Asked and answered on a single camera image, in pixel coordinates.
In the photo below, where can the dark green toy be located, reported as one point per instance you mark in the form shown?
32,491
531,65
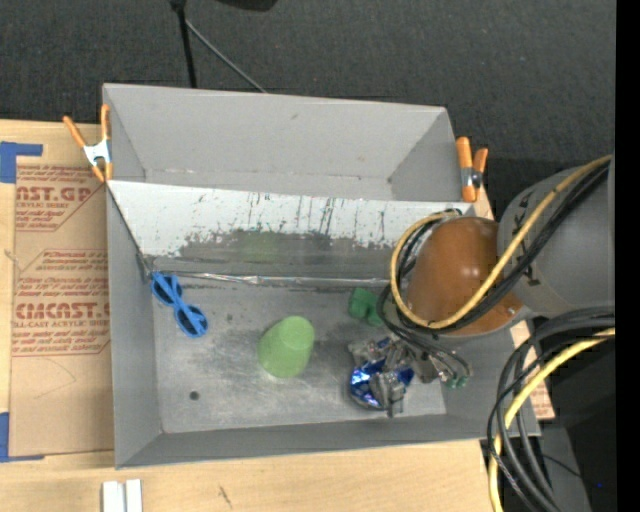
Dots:
362,302

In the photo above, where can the brown cardboard board, red print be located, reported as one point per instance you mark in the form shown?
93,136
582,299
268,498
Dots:
60,380

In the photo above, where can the crumpled shiny blue packet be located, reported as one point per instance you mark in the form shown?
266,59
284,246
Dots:
361,382

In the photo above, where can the grey metal bin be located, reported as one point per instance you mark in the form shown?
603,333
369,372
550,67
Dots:
225,360

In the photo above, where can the blue sunglasses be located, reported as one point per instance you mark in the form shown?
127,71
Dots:
191,320

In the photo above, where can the light green plastic cup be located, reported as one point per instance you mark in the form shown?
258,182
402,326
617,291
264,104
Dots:
287,347

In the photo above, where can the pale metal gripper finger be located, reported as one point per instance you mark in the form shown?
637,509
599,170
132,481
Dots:
390,392
374,348

